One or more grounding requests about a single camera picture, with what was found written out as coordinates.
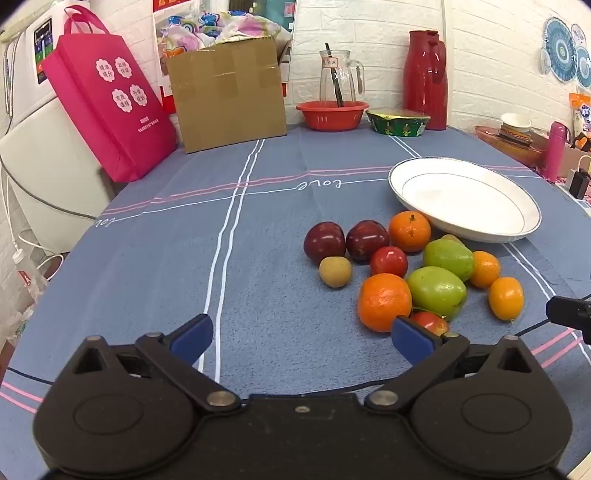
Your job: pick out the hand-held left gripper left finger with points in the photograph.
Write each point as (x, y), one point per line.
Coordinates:
(191, 334)

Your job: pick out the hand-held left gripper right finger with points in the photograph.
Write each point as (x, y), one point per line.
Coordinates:
(413, 339)

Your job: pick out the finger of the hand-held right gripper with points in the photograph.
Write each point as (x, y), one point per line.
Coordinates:
(565, 311)

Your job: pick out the red yellow apple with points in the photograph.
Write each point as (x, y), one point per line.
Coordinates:
(431, 322)

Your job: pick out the large orange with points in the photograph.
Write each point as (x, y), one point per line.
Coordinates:
(384, 302)

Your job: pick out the green apple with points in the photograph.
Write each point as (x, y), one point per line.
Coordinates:
(436, 292)
(449, 259)

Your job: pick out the small orange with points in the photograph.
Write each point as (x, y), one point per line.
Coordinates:
(506, 297)
(485, 270)

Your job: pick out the small bright red apple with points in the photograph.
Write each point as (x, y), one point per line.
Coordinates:
(388, 261)

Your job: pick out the brown kiwi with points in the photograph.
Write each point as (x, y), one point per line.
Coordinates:
(452, 239)
(335, 271)

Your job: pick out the medium orange with stem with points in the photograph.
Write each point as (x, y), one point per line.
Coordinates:
(409, 230)

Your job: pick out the dark red apple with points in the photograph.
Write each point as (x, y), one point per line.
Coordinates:
(324, 242)
(367, 241)

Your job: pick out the white plate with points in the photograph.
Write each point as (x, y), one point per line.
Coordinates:
(466, 198)

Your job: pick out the blue striped tablecloth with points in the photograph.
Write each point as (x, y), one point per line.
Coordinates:
(184, 258)

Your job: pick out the black power adapter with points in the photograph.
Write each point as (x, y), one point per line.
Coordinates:
(579, 183)

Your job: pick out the pink bottle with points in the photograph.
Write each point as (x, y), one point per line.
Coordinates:
(555, 147)

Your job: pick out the brown wooden bowl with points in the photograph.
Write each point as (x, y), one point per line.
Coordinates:
(517, 145)

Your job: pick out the clear plastic bottle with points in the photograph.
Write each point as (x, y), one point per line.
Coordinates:
(27, 272)

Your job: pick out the white bowl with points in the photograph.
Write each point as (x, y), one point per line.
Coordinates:
(516, 122)

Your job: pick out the orange snack packet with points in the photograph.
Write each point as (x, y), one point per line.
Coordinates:
(582, 113)

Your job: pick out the green foil-lidded bowl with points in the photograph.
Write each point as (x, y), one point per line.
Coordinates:
(397, 123)

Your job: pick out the white appliance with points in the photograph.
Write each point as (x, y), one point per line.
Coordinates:
(41, 152)

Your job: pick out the red plastic basin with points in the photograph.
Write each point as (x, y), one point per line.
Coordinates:
(330, 117)

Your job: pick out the cardboard box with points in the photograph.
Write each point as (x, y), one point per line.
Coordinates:
(226, 97)

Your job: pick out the pink tote bag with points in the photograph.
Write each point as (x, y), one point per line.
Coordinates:
(113, 106)

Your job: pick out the red thermos jug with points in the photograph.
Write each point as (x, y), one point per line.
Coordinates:
(425, 83)

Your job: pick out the blue paper fan decoration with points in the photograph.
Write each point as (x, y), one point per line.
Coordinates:
(561, 48)

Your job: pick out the black stick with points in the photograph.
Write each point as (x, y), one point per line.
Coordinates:
(336, 85)

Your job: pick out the glass pitcher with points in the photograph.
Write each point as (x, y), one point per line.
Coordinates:
(353, 76)

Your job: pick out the floral cloth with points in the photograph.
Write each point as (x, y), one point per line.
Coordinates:
(221, 27)

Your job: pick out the teal wall poster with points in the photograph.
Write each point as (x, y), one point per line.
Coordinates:
(281, 14)

